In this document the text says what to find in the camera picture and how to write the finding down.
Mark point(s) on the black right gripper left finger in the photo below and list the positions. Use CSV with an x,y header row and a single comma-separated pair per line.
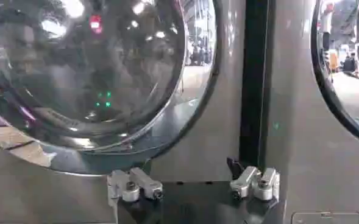
x,y
145,183

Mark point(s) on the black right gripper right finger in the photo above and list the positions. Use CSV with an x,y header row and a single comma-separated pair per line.
x,y
246,181

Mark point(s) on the grey dryer cabinet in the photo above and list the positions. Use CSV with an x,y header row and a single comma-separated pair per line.
x,y
304,158
209,146

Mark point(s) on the small grey dryer service flap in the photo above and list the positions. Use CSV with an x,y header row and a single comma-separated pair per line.
x,y
325,218

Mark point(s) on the round glass dryer door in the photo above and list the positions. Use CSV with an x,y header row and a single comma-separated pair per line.
x,y
100,73
350,91

